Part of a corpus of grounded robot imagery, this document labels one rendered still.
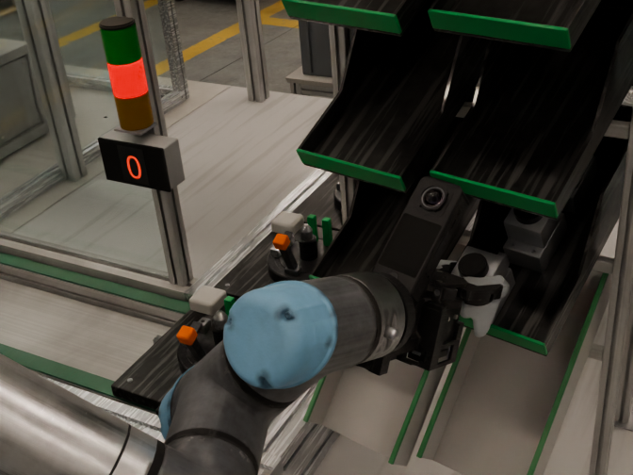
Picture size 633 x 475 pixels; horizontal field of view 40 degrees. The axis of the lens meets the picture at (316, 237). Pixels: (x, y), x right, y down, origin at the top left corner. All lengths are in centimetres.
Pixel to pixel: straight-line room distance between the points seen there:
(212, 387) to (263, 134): 156
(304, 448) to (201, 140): 118
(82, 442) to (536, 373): 60
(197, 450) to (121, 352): 80
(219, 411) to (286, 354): 8
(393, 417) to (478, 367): 12
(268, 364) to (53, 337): 91
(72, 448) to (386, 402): 57
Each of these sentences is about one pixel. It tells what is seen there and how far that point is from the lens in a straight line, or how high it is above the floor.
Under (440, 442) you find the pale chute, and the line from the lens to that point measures 108.
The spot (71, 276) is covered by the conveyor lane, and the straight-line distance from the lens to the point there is 159.
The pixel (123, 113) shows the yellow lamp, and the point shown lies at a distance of 130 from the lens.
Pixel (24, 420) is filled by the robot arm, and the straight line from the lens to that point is 59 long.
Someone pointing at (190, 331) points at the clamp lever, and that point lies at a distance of 117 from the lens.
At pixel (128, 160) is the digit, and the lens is 133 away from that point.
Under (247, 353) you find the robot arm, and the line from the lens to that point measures 64.
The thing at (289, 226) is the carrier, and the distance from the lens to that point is 154.
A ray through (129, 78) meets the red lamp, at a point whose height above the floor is 134.
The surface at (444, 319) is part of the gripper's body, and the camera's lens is 80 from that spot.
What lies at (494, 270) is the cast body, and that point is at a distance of 90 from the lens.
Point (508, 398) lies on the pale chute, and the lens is 105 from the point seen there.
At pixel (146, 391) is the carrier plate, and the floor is 97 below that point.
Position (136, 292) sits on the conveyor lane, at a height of 95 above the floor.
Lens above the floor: 176
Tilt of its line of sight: 31 degrees down
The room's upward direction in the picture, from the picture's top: 5 degrees counter-clockwise
